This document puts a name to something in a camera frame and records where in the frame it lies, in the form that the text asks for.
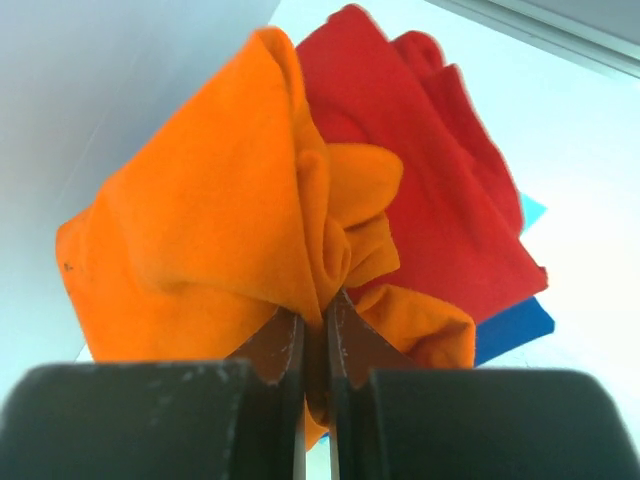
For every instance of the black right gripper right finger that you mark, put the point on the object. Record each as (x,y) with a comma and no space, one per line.
(390,419)

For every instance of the orange t shirt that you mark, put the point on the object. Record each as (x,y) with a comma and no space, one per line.
(235,208)

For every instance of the right aluminium frame post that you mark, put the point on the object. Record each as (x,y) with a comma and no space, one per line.
(602,36)

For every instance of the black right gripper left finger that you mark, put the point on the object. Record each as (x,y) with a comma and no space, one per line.
(237,418)

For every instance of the folded red t shirt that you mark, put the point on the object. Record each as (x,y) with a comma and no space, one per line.
(456,219)

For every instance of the folded blue t shirt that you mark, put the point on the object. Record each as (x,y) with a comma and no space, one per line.
(515,330)

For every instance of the folded teal t shirt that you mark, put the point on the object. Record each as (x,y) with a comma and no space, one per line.
(532,211)

